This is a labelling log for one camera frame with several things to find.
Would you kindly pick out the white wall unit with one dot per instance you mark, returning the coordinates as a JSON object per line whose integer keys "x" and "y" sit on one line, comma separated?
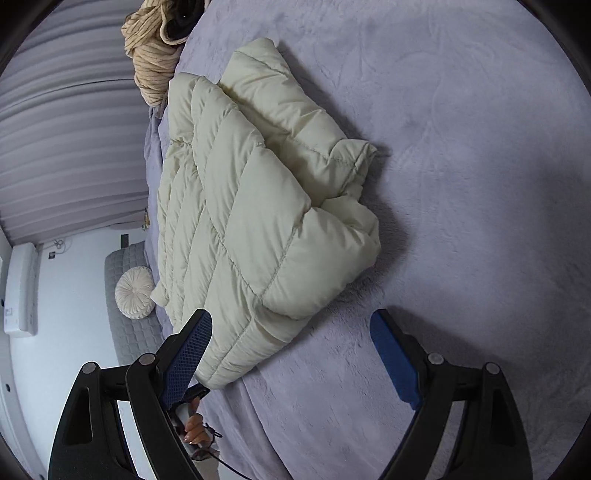
{"x": 21, "y": 290}

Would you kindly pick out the grey pleated curtain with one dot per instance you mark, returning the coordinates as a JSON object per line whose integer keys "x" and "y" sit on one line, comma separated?
{"x": 69, "y": 138}

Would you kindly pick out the grey quilted headboard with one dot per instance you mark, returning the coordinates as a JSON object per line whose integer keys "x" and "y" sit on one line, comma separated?
{"x": 134, "y": 337}

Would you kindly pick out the cream quilted puffer jacket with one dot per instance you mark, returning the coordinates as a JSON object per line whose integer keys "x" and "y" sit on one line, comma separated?
{"x": 240, "y": 207}

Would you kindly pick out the person's leg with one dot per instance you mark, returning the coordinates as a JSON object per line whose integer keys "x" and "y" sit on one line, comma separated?
{"x": 210, "y": 468}

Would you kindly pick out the yellow bedside items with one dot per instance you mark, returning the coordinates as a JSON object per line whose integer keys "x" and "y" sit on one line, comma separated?
{"x": 146, "y": 220}

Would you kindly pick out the black garment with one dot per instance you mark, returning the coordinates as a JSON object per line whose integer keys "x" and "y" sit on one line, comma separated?
{"x": 178, "y": 23}

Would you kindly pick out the round cream pleated pillow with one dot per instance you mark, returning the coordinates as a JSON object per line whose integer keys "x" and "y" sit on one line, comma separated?
{"x": 134, "y": 293}

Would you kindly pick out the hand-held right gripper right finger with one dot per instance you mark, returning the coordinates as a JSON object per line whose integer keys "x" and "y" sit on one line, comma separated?
{"x": 397, "y": 355}

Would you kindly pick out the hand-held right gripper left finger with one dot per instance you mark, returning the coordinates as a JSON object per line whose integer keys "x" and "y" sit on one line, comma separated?
{"x": 189, "y": 350}

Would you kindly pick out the beige striped garment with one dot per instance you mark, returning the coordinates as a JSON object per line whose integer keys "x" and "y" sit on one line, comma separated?
{"x": 152, "y": 69}

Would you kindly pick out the person's left hand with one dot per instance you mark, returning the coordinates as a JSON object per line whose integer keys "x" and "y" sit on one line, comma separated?
{"x": 196, "y": 429}

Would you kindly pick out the purple plush blanket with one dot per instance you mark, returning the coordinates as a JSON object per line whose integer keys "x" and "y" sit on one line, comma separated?
{"x": 461, "y": 184}

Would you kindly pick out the wall outlet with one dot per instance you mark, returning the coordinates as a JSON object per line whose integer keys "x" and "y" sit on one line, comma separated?
{"x": 51, "y": 254}

